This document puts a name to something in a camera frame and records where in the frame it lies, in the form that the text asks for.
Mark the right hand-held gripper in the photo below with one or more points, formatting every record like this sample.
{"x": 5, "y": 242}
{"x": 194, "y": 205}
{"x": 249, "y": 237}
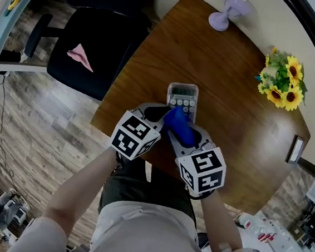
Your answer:
{"x": 203, "y": 169}

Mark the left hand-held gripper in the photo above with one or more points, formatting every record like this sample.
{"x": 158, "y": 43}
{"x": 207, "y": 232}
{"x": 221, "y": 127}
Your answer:
{"x": 134, "y": 134}

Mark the blue cloth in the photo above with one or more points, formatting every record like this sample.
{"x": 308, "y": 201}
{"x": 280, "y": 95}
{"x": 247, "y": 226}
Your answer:
{"x": 180, "y": 123}

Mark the lilac calculator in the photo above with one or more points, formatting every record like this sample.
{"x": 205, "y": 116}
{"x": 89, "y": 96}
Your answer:
{"x": 182, "y": 91}

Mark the person's right forearm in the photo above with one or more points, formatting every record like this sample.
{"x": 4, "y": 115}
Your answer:
{"x": 219, "y": 227}

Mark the person's left forearm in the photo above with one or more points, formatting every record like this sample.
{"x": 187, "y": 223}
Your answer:
{"x": 84, "y": 187}

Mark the pink cloth on chair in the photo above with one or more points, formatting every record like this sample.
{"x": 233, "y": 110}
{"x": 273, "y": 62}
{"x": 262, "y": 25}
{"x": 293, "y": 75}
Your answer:
{"x": 79, "y": 55}

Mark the person's dark trousers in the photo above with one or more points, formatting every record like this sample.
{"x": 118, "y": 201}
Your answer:
{"x": 144, "y": 194}

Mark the black office chair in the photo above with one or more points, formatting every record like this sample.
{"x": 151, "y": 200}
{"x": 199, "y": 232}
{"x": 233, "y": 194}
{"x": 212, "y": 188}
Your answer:
{"x": 114, "y": 34}

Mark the person's pale shirt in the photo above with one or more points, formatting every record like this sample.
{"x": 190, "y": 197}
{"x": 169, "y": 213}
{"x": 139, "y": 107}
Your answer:
{"x": 140, "y": 238}

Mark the small lilac desk fan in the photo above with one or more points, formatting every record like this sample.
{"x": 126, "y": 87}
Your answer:
{"x": 217, "y": 20}

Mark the pile of clear plastic packets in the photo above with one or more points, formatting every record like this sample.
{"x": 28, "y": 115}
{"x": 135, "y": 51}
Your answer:
{"x": 269, "y": 238}

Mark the potted sunflower bouquet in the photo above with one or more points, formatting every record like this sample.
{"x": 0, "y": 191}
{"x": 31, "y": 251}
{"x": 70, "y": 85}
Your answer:
{"x": 293, "y": 69}

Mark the black machine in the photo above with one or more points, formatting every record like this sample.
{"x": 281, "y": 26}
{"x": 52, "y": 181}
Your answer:
{"x": 311, "y": 228}

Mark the yellow tape measure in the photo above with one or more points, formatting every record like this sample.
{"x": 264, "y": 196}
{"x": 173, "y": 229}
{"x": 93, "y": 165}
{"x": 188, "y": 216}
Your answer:
{"x": 14, "y": 0}

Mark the black picture frame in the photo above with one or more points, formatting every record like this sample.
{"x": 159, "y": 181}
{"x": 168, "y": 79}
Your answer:
{"x": 297, "y": 150}

